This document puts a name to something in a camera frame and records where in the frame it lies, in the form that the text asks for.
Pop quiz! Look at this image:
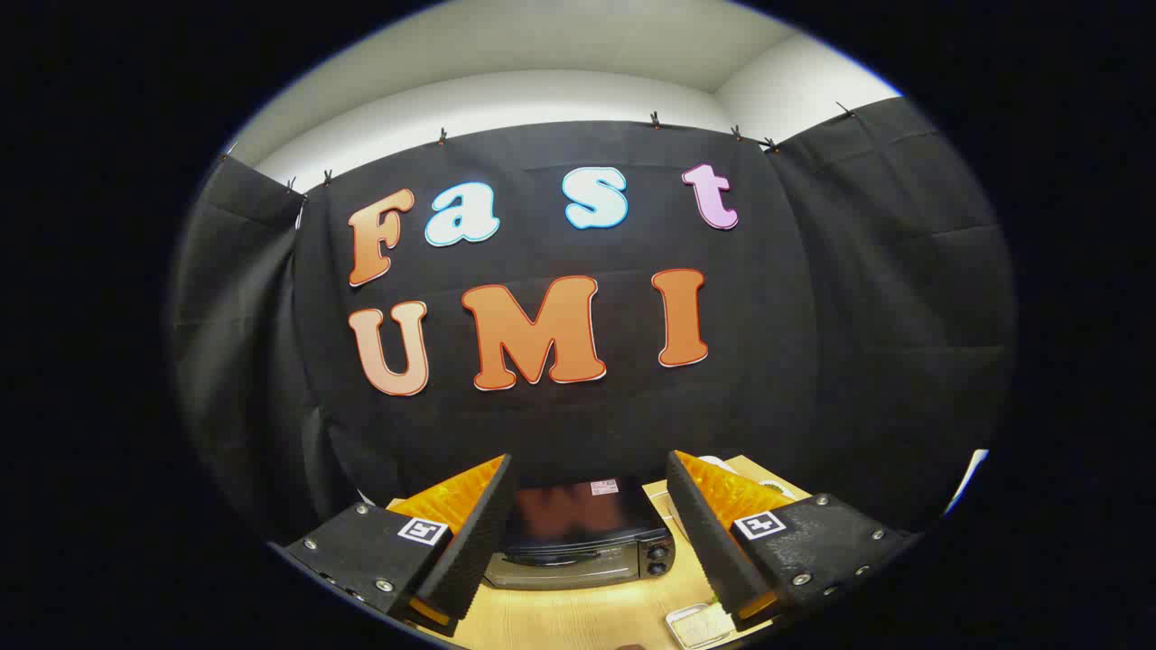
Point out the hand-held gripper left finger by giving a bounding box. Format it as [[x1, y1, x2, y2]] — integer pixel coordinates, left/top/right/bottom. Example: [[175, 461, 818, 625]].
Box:
[[284, 454, 519, 633]]

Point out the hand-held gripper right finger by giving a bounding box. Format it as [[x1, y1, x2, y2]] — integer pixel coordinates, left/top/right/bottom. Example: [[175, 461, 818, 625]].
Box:
[[666, 450, 909, 632]]

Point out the black toaster oven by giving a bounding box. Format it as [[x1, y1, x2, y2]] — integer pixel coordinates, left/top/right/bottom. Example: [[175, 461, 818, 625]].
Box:
[[483, 477, 677, 591]]

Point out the white rectangular tray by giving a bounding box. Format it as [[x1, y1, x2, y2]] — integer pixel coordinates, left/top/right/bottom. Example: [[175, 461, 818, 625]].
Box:
[[665, 602, 735, 649]]

